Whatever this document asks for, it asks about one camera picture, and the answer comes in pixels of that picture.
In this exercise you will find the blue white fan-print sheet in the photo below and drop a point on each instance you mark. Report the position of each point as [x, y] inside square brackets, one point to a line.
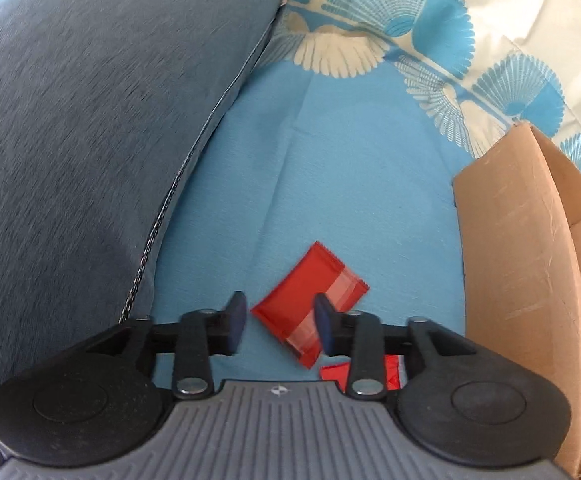
[345, 160]

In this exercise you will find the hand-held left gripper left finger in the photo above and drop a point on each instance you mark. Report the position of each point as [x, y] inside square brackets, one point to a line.
[238, 322]

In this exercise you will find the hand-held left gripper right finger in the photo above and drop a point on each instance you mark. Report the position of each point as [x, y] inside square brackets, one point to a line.
[323, 327]

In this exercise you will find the brown cardboard box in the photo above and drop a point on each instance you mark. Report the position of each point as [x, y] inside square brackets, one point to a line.
[510, 240]

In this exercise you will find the red snack packet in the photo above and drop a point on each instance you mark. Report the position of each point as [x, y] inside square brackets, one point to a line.
[334, 376]
[295, 300]

